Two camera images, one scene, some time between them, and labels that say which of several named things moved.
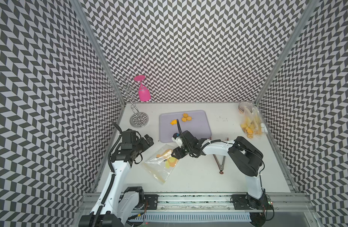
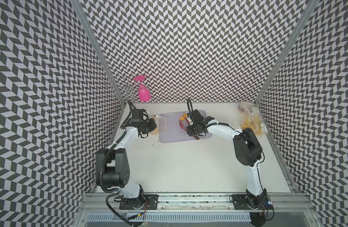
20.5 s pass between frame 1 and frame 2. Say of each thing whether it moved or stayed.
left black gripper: moved
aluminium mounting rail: stayed
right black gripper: moved
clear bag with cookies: moved
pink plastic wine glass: stayed
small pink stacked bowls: stayed
